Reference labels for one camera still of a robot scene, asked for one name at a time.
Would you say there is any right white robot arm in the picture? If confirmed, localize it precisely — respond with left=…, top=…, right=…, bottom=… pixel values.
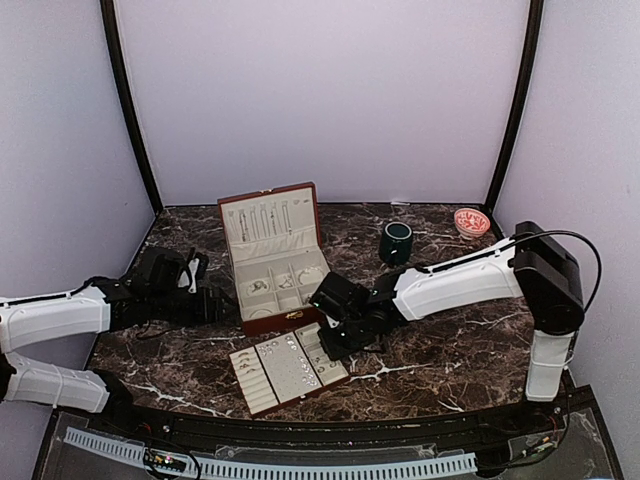
left=309, top=221, right=594, bottom=434

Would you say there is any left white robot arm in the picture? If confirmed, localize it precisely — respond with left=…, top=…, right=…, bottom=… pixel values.
left=1, top=277, right=237, bottom=436

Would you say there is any right black frame post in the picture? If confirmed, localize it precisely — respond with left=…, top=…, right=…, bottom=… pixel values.
left=482, top=0, right=545, bottom=217

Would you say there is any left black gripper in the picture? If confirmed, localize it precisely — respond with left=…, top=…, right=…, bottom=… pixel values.
left=149, top=286, right=239, bottom=328

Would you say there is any silver bangle with pearls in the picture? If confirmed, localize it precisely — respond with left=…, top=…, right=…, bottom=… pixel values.
left=249, top=308, right=273, bottom=319

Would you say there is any grey slotted cable duct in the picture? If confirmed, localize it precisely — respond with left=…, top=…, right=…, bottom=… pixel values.
left=63, top=427, right=478, bottom=479

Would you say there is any left black frame post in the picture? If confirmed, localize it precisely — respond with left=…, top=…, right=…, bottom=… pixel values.
left=99, top=0, right=164, bottom=216

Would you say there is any black frame post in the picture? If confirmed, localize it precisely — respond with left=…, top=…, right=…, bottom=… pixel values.
left=482, top=0, right=545, bottom=217
left=99, top=0, right=164, bottom=216

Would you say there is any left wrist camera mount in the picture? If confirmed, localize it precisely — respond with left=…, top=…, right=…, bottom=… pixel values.
left=131, top=247, right=209, bottom=295

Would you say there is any dark green mug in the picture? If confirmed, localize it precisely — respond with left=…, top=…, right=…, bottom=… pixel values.
left=378, top=221, right=413, bottom=267

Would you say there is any red jewelry tray insert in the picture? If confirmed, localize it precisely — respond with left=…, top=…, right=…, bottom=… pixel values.
left=229, top=323, right=349, bottom=417

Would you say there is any silver bangle with charm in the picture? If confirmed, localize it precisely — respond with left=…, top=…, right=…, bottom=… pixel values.
left=296, top=266, right=326, bottom=286

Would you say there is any red white patterned bowl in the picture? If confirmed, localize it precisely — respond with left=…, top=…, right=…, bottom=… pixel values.
left=454, top=207, right=491, bottom=240

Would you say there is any red wooden jewelry box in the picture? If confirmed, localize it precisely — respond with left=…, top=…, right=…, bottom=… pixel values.
left=218, top=182, right=330, bottom=336

